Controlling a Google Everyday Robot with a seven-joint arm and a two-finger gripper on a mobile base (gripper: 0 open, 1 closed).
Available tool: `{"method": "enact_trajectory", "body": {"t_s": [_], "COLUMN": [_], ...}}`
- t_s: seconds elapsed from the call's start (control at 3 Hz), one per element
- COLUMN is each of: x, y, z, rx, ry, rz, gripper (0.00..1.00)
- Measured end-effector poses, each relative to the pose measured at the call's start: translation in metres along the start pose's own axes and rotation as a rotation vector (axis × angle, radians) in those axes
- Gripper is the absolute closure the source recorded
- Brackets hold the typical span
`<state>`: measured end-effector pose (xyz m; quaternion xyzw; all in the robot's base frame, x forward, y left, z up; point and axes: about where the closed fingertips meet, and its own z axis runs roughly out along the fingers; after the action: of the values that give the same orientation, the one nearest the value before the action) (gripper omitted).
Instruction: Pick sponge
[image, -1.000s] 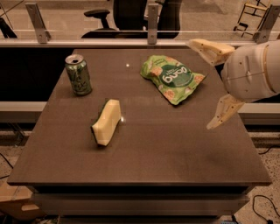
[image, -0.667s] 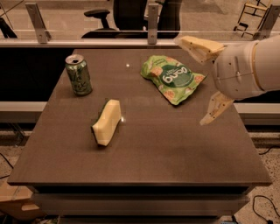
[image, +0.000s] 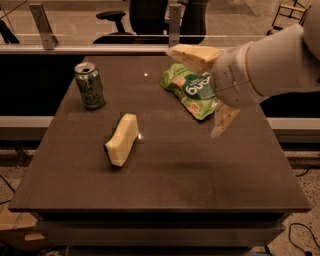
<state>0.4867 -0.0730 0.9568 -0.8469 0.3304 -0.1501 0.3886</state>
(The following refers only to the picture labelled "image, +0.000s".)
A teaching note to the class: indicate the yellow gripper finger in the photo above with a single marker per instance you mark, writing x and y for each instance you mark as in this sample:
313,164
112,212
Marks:
195,57
224,115

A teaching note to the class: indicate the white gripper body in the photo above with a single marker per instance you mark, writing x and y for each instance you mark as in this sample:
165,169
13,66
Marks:
233,80

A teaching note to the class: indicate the yellow green sponge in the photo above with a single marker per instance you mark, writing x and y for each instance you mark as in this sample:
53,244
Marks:
119,146

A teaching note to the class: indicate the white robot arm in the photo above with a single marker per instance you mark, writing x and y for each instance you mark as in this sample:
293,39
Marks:
287,61

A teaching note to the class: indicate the green snack bag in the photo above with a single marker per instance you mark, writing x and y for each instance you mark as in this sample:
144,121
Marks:
193,90

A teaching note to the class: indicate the black office chair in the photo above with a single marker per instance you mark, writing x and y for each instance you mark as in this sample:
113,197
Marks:
147,20

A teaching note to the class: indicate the wooden stool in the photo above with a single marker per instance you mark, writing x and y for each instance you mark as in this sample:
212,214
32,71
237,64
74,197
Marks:
289,12

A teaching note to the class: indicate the green soda can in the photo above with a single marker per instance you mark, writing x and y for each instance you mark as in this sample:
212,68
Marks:
89,84

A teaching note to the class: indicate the cardboard box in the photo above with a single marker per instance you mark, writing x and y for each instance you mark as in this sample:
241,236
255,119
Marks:
18,230

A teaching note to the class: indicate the middle metal bracket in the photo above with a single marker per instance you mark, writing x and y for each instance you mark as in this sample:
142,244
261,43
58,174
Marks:
174,23

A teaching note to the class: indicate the metal bracket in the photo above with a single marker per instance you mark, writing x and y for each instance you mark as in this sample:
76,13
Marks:
174,23
48,39

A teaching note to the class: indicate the left metal bracket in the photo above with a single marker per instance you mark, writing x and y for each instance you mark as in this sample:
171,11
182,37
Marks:
48,39

